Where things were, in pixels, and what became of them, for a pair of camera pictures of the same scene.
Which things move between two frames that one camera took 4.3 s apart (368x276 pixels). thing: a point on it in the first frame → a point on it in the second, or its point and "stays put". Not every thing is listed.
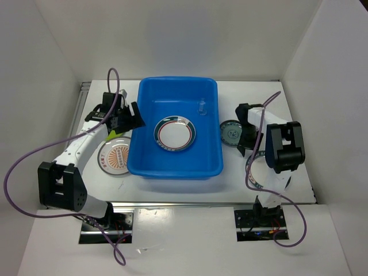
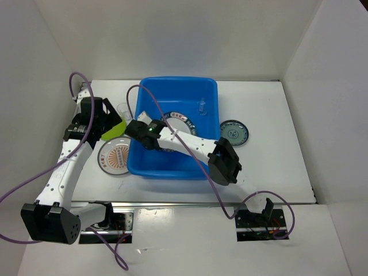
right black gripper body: (248, 133) → (154, 148)
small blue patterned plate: (231, 131) stays put
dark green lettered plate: (261, 173) → (181, 121)
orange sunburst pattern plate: (112, 155) stays put
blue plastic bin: (196, 99) stays put
